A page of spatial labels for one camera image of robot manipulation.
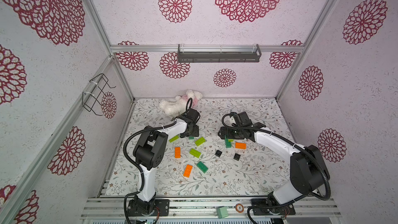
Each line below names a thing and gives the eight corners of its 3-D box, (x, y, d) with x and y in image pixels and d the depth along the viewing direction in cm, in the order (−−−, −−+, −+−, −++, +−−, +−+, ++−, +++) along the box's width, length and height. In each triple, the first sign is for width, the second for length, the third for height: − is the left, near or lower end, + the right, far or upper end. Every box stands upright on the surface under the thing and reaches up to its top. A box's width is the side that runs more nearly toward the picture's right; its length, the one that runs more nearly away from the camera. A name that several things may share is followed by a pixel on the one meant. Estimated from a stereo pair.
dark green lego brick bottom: (196, 166, 89) (196, 165, 87) (200, 162, 91) (200, 160, 89) (204, 174, 86) (204, 172, 85) (208, 169, 88) (208, 168, 86)
